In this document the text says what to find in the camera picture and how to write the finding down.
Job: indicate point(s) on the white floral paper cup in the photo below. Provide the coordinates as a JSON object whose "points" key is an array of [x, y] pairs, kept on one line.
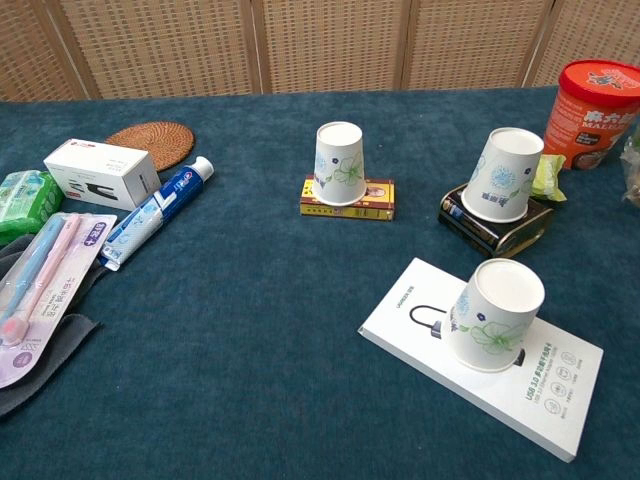
{"points": [[340, 165], [500, 180], [492, 320]]}

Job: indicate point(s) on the small yellow red box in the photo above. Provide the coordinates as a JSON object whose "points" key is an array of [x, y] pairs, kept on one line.
{"points": [[381, 200]]}

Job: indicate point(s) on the blue table cloth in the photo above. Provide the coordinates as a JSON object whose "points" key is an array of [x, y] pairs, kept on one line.
{"points": [[250, 350]]}

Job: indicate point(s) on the blue white toothpaste tube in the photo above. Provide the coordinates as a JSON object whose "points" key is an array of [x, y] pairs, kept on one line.
{"points": [[150, 215]]}

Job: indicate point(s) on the black glossy packet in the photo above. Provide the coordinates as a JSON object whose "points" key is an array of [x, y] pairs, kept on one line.
{"points": [[500, 239]]}

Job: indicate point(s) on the round woven rattan coaster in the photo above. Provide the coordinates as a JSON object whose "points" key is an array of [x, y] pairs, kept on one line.
{"points": [[150, 137]]}

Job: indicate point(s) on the white stapler box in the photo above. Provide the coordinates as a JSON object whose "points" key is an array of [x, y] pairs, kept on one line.
{"points": [[100, 170]]}

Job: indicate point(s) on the green snack packet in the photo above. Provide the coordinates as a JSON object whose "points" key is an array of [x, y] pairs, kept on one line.
{"points": [[547, 175]]}

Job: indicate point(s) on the woven bamboo folding screen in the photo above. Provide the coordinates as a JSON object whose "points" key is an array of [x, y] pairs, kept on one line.
{"points": [[175, 45]]}

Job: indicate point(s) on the white USB hub box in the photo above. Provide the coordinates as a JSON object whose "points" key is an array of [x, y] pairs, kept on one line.
{"points": [[525, 415]]}

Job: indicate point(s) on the pink blue toothbrush pack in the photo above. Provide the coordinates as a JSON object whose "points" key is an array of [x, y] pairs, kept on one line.
{"points": [[55, 290]]}

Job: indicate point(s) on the grey cloth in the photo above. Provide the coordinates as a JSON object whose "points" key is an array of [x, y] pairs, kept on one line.
{"points": [[60, 345]]}

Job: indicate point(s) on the red instant noodle tub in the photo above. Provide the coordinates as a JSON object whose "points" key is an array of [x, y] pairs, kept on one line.
{"points": [[585, 115]]}

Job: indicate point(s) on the green wet wipes pack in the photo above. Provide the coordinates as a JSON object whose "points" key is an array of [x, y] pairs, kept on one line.
{"points": [[25, 200]]}

